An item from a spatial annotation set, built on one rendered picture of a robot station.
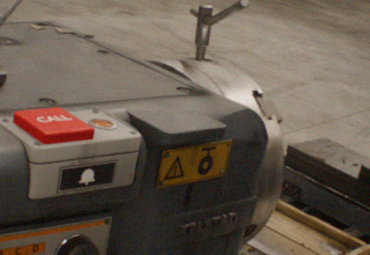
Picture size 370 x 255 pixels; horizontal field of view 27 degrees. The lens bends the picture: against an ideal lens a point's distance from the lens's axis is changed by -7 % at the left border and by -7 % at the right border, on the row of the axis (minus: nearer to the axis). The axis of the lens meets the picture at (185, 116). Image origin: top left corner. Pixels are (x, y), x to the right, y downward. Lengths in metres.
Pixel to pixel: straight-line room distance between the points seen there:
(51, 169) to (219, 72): 0.52
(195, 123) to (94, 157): 0.15
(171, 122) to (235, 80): 0.36
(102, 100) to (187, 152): 0.11
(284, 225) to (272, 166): 0.44
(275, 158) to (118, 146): 0.45
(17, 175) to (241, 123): 0.34
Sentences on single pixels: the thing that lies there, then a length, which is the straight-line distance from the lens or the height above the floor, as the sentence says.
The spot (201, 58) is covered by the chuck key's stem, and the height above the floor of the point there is 1.24.
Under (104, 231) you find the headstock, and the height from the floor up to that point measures 1.13.
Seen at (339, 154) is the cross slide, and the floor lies 0.97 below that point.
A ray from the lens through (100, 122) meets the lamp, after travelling 0.78.
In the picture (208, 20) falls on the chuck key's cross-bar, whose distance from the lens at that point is 1.16.
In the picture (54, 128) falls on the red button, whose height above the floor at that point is 1.27.
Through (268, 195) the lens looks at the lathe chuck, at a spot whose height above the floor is 1.08.
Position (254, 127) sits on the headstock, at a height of 1.23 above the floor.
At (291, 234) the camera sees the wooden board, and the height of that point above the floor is 0.88.
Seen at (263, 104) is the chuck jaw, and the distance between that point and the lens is 1.20.
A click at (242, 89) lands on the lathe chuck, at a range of 1.17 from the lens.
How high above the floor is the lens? 1.51
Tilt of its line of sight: 17 degrees down
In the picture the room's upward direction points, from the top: 12 degrees clockwise
